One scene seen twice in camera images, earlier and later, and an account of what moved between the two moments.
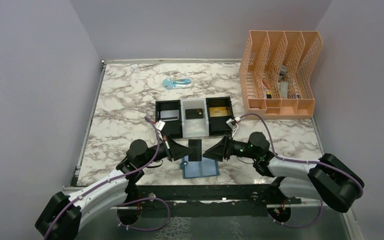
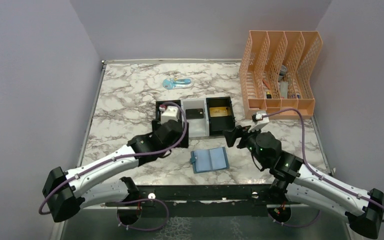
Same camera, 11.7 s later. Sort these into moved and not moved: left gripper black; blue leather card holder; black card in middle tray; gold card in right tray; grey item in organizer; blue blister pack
Moved: left gripper black; blue leather card holder
Not moved: gold card in right tray; black card in middle tray; blue blister pack; grey item in organizer
